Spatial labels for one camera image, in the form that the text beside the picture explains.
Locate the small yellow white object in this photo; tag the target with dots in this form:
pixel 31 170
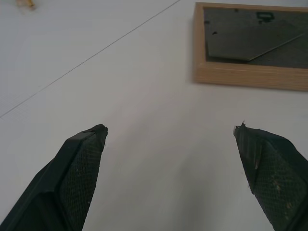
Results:
pixel 26 4

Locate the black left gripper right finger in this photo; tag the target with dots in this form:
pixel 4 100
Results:
pixel 276 178

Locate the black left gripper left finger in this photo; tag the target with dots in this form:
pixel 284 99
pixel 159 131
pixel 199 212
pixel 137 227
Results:
pixel 60 183

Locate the wooden picture frame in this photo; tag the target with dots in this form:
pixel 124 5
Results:
pixel 250 38

